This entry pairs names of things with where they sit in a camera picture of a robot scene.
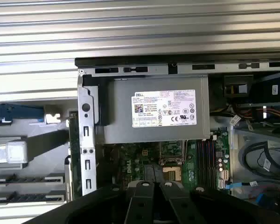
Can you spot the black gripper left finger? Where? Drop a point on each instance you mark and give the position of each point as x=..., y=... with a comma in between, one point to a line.
x=140, y=205

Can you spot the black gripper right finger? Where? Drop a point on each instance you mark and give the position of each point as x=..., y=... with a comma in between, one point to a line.
x=182, y=207

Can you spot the white clip RAM slot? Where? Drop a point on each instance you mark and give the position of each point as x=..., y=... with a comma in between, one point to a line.
x=208, y=163
x=199, y=163

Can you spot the black clip RAM slot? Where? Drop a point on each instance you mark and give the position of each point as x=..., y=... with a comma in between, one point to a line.
x=213, y=163
x=204, y=163

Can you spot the CPU socket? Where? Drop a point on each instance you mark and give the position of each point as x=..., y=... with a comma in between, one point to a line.
x=171, y=173

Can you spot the green motherboard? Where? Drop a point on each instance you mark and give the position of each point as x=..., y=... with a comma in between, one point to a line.
x=189, y=161

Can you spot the metal socket cover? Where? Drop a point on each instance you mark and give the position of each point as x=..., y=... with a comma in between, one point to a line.
x=170, y=161

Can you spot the grey power supply unit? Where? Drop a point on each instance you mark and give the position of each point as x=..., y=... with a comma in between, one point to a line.
x=121, y=116

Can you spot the green graphics card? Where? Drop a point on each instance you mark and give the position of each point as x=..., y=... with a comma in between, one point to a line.
x=74, y=140

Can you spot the grey parts rack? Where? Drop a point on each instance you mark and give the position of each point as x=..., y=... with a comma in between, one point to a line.
x=37, y=126

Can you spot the black open PC case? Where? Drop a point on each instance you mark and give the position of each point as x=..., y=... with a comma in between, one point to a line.
x=154, y=69

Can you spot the silver CPU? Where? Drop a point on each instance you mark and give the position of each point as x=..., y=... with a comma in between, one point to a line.
x=12, y=152

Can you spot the hard disk in blue carrier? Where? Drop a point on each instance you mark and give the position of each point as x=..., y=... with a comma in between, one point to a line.
x=14, y=112

